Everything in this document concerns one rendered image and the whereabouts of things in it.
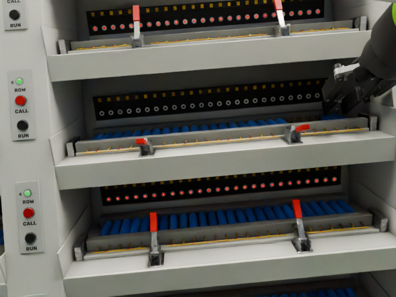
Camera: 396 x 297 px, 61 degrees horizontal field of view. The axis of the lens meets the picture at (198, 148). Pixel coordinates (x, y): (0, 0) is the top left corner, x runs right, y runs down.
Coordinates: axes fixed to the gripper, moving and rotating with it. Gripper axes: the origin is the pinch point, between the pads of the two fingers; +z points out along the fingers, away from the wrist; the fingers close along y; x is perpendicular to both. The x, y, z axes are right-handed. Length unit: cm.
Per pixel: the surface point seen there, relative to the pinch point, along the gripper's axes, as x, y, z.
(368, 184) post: 15.5, -6.7, 9.3
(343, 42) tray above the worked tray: -8.5, 1.0, -7.6
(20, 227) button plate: 19, 60, -2
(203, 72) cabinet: -14.5, 25.3, 11.0
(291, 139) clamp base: 7.3, 11.3, -1.7
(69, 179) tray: 11, 52, -3
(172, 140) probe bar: 4.9, 33.2, 0.2
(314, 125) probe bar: 4.5, 5.9, -0.2
